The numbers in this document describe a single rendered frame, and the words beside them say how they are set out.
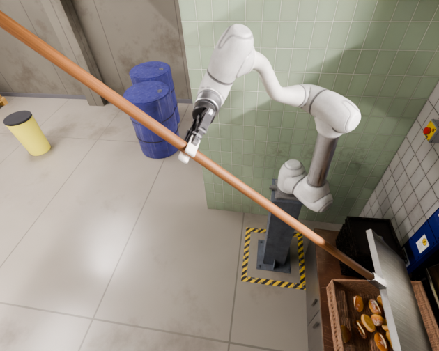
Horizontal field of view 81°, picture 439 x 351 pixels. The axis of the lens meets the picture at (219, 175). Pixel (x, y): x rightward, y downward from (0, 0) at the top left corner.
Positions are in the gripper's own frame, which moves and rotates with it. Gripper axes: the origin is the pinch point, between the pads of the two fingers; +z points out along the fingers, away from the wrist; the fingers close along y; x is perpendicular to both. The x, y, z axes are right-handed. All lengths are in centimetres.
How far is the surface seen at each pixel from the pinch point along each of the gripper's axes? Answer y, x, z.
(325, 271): 57, -145, -36
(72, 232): 267, 9, -62
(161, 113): 169, 0, -201
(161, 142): 205, -22, -195
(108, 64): 267, 108, -339
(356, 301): 41, -151, -15
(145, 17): 158, 89, -343
